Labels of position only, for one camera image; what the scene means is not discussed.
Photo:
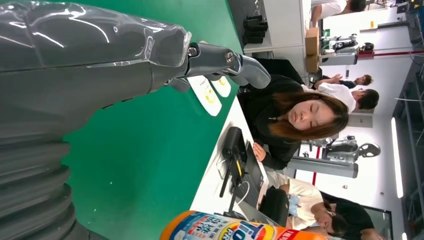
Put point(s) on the white shampoo bottle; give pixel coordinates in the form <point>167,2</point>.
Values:
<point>222,86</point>
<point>207,99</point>

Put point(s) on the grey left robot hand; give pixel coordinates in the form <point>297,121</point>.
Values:
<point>82,66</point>

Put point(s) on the orange detergent bottle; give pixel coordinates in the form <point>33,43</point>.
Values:
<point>215,230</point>

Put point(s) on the person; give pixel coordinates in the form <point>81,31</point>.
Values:
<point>304,202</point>
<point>331,6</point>
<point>351,215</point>
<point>338,94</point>
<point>357,80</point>
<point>265,116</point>

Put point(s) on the grey machine with wheel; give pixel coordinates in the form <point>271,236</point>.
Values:
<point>338,155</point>

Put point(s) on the silver laptop lid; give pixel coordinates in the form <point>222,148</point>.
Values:
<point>255,215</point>

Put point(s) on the black controller with antennas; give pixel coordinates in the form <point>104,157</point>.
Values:
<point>233,145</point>

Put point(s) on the black open laptop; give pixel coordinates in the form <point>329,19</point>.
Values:
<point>255,175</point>

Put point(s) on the black boxes on shelf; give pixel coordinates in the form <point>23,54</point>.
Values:
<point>255,30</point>

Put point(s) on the long ceiling light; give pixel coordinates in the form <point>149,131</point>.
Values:
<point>396,159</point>

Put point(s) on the black bag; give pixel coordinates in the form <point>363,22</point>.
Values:
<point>275,205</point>

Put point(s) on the brown cardboard box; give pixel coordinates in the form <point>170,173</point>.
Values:
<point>312,40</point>
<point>312,63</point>

